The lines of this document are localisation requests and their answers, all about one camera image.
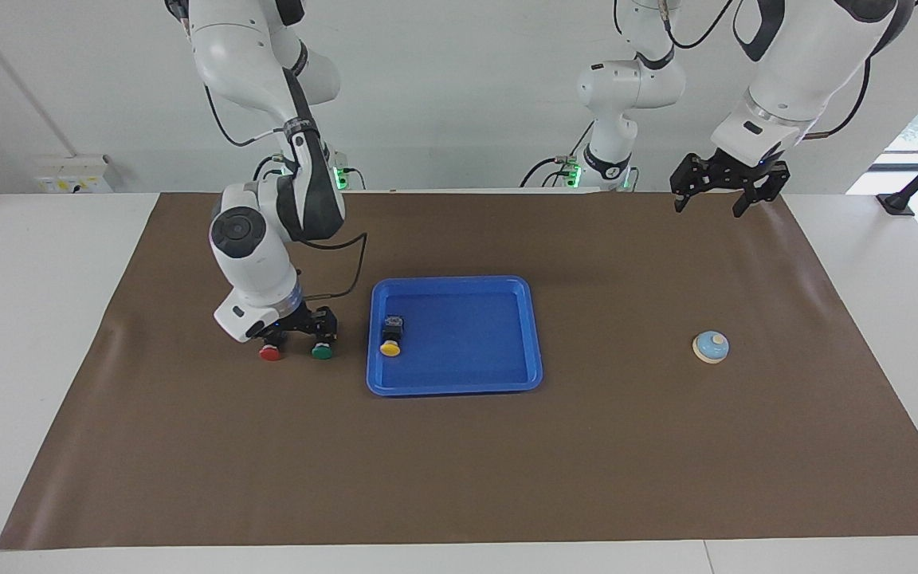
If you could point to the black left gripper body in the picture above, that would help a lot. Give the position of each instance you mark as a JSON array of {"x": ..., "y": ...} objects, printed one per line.
[{"x": 738, "y": 175}]

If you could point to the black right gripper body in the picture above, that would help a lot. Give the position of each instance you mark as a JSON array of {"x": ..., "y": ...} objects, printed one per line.
[{"x": 296, "y": 323}]

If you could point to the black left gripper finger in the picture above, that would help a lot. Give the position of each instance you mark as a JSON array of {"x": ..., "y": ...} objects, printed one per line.
[
  {"x": 688, "y": 175},
  {"x": 778, "y": 179}
]

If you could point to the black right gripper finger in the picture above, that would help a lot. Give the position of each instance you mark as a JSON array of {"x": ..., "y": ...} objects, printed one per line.
[
  {"x": 325, "y": 325},
  {"x": 274, "y": 341}
]

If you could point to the red push button switch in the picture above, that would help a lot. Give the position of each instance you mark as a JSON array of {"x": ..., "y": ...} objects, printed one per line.
[{"x": 270, "y": 354}]

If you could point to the green push button switch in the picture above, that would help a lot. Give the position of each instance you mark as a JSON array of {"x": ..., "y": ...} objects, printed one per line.
[{"x": 322, "y": 351}]

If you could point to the yellow push button switch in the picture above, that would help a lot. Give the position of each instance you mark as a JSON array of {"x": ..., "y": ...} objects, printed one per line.
[{"x": 390, "y": 348}]

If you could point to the blue plastic tray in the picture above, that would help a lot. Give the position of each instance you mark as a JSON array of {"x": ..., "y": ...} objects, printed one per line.
[{"x": 467, "y": 343}]

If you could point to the light blue desk bell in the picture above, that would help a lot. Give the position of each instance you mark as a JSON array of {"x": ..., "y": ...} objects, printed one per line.
[{"x": 710, "y": 348}]

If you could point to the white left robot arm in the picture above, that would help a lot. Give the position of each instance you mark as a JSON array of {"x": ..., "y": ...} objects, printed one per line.
[{"x": 810, "y": 56}]

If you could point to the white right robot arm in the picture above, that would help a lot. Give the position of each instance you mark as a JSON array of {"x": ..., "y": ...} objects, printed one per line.
[{"x": 256, "y": 263}]

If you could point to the brown table mat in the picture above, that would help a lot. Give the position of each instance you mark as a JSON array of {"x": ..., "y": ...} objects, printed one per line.
[{"x": 459, "y": 462}]

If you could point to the white wall socket box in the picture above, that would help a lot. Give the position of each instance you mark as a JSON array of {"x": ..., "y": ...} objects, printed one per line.
[{"x": 72, "y": 175}]

